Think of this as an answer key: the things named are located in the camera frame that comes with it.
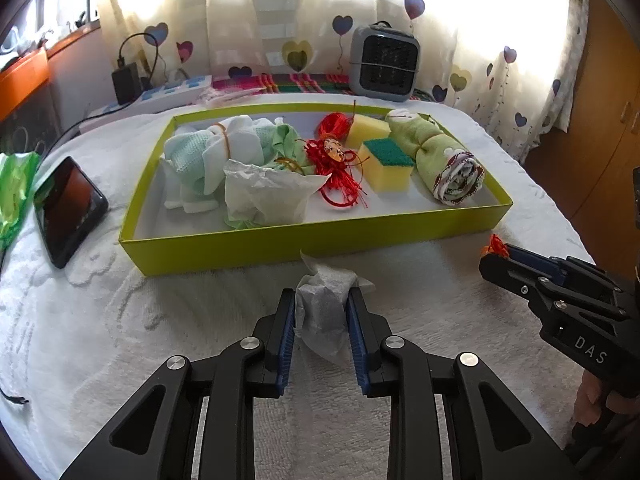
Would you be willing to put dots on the plain yellow sponge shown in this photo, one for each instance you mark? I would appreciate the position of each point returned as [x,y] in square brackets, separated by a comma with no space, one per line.
[367,132]

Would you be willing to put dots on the white tissue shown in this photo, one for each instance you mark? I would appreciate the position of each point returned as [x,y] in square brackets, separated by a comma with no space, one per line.
[265,192]

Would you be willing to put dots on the pink patterned plastic bag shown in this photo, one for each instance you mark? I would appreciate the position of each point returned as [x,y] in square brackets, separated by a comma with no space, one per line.
[230,94]

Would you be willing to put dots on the white blue power strip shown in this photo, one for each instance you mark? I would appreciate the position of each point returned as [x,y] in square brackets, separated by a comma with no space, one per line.
[175,90]

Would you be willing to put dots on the yellow sponge with green scourer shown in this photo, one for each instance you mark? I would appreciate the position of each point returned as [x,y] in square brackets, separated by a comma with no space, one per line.
[387,175]

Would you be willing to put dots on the green towel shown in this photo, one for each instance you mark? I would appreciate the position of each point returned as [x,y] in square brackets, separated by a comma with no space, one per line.
[430,157]

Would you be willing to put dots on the red tassel knot ornament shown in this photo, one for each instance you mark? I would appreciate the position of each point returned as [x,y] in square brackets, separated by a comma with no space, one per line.
[335,180]

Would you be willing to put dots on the small orange red knot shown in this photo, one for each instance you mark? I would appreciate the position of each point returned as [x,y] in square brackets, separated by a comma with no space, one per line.
[495,245]

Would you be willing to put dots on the green cardboard box tray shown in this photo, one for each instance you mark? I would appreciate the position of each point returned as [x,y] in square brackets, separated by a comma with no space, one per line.
[250,252]

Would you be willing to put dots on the green microfibre cloth bundle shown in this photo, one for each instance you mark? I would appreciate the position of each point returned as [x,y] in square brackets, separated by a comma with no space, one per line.
[285,142]

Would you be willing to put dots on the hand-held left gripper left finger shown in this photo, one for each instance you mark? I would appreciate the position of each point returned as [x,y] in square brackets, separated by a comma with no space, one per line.
[285,340]

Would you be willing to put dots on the black power adapter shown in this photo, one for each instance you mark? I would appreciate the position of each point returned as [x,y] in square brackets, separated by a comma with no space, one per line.
[126,82]

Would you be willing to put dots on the green wet wipes packet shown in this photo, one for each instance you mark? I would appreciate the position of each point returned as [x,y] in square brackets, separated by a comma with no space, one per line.
[15,195]

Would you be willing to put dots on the brown wooden wardrobe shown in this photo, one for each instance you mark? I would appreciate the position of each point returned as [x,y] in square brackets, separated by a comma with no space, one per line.
[600,110]

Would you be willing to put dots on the shelf clutter pile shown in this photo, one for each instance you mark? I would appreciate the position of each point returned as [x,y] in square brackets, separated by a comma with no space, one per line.
[20,45]

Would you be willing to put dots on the black smartphone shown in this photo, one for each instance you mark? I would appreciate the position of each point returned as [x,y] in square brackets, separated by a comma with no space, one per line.
[65,210]

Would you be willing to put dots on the colourful plaid blanket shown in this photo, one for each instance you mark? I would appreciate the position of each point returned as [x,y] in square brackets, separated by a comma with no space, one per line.
[310,82]

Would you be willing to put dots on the heart print curtain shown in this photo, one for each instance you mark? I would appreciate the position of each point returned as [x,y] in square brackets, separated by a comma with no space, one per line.
[310,5]

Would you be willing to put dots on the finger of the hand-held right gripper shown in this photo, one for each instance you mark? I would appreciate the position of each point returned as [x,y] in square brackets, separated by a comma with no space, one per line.
[535,260]
[505,275]

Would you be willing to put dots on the grey fan heater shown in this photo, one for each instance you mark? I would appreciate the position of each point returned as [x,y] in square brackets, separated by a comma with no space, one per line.
[382,65]

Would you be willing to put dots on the white mint sock bundle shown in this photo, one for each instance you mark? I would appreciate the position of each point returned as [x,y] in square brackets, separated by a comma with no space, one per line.
[187,157]

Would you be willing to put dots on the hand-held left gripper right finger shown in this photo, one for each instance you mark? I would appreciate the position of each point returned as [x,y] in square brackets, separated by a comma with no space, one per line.
[357,345]

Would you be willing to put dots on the person's right hand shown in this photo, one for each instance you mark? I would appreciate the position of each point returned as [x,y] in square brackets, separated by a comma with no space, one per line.
[592,400]

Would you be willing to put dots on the orange shelf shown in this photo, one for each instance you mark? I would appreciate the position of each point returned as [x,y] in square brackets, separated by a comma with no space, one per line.
[20,80]

